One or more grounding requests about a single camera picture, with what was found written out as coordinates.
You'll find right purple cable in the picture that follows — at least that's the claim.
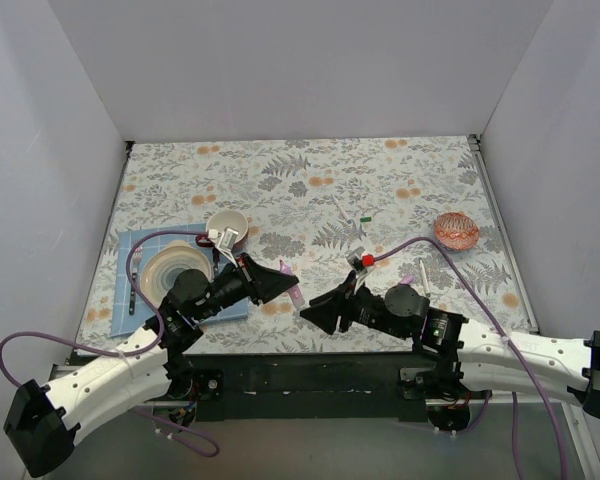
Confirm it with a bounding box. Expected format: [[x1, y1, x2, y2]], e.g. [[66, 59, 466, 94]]
[[372, 237, 571, 480]]

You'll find white pen green tip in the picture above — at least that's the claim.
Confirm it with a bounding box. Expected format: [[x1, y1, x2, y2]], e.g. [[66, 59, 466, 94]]
[[418, 258, 431, 298]]

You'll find white and red mug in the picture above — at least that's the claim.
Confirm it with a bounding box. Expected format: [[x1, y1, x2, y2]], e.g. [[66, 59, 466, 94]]
[[205, 209, 249, 249]]

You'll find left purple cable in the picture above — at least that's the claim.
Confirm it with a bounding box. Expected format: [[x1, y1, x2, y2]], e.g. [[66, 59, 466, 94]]
[[0, 222, 221, 457]]

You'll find floral tablecloth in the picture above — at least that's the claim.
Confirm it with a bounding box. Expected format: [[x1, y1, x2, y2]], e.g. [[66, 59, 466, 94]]
[[77, 136, 537, 349]]

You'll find blue checked placemat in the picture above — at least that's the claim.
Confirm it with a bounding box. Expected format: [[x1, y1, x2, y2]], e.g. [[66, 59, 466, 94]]
[[109, 223, 227, 338]]

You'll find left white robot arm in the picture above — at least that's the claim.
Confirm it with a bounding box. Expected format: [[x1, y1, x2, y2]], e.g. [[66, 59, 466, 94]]
[[3, 253, 299, 478]]

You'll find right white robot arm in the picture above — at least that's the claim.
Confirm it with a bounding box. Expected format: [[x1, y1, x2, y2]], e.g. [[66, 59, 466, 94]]
[[300, 273, 600, 419]]

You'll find red patterned bowl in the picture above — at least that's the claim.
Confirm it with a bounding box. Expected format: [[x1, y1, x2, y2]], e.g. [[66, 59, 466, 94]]
[[433, 212, 480, 251]]

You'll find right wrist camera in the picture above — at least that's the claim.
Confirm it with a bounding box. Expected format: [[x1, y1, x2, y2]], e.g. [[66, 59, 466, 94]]
[[347, 252, 375, 276]]

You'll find pink highlighter cap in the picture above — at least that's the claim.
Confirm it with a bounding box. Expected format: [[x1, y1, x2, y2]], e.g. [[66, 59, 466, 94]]
[[400, 275, 415, 285]]

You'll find pink highlighter pen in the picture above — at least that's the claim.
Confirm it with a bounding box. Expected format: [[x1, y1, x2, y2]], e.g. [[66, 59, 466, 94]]
[[279, 260, 305, 310]]

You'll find silver fork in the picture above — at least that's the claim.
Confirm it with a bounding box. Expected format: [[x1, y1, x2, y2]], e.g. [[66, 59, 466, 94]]
[[128, 249, 144, 316]]

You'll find beige ringed plate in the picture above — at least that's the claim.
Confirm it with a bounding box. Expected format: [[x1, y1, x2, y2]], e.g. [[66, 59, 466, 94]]
[[138, 240, 212, 307]]

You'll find purple cable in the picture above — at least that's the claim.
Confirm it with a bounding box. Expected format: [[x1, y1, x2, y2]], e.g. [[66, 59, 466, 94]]
[[0, 222, 221, 457], [372, 237, 571, 480]]

